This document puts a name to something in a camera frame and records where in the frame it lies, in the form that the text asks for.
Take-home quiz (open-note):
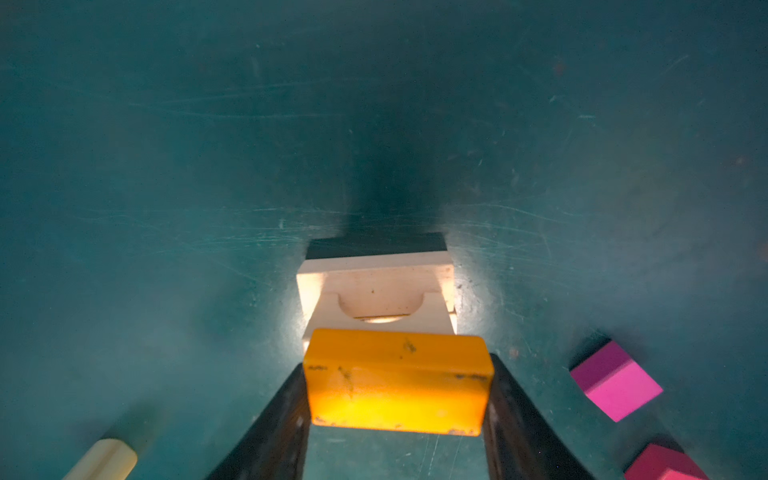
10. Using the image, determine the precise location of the natural wood block long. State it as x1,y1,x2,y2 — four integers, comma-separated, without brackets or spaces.
296,250,456,320

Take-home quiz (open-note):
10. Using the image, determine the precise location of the natural wood block diagonal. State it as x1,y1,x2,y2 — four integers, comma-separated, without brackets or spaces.
302,292,457,349

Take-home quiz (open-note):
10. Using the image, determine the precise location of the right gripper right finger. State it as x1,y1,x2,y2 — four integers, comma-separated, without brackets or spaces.
482,354,593,480

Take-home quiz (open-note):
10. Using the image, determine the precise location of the magenta cube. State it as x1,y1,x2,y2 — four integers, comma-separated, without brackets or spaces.
624,444,709,480
570,341,663,422

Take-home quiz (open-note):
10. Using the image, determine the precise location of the orange rectangular block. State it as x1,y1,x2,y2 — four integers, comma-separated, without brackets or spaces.
303,329,494,437

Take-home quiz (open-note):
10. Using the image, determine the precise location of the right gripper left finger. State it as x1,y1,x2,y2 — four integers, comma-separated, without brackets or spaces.
208,364,312,480

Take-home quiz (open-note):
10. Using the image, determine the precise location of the small wood cylinder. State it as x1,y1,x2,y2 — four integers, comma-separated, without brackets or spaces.
63,438,138,480

